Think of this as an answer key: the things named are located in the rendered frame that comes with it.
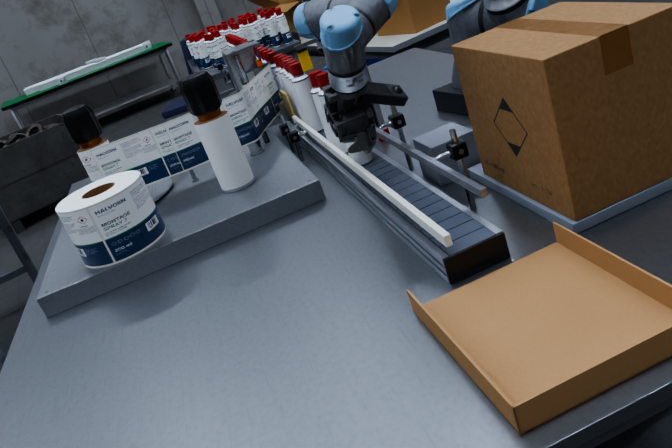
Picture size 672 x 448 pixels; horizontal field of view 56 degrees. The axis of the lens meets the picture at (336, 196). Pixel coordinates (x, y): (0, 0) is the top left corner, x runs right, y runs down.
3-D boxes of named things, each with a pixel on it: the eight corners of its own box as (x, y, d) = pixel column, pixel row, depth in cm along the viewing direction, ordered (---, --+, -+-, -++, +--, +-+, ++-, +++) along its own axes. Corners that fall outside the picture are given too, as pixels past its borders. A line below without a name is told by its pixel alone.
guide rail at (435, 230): (294, 122, 196) (291, 116, 196) (297, 121, 197) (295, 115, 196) (447, 247, 98) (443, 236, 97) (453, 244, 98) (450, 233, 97)
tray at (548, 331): (413, 311, 97) (405, 290, 96) (559, 242, 101) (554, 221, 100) (520, 435, 69) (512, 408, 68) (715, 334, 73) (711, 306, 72)
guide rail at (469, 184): (310, 97, 196) (308, 93, 195) (314, 96, 196) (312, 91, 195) (481, 198, 97) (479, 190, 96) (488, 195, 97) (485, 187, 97)
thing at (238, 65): (248, 125, 218) (220, 53, 208) (284, 111, 220) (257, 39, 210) (255, 133, 205) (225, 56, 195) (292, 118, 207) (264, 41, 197)
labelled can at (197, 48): (195, 65, 420) (182, 35, 413) (275, 35, 429) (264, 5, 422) (201, 73, 378) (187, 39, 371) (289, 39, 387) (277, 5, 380)
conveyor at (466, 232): (267, 109, 251) (263, 99, 250) (286, 101, 252) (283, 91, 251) (456, 276, 100) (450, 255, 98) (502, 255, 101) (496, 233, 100)
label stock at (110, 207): (182, 219, 153) (157, 165, 148) (127, 266, 138) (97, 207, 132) (124, 226, 163) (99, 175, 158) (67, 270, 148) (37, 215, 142)
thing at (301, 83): (308, 132, 187) (283, 65, 180) (324, 125, 188) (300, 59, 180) (312, 135, 182) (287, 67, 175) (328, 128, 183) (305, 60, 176)
